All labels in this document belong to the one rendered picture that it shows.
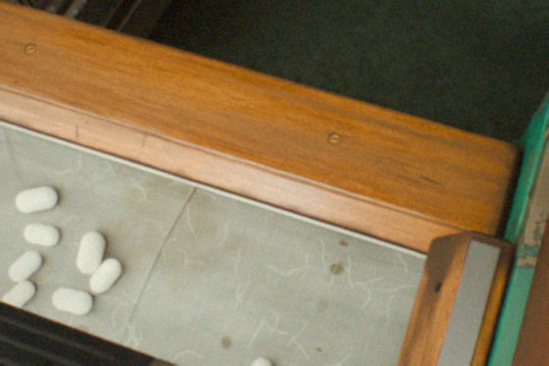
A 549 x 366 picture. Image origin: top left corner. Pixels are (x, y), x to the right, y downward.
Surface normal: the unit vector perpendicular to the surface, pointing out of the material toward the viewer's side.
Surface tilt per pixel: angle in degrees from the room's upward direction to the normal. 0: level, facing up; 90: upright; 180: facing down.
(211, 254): 0
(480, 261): 0
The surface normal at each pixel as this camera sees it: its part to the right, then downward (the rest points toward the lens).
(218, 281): -0.07, -0.36
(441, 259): -0.89, -0.39
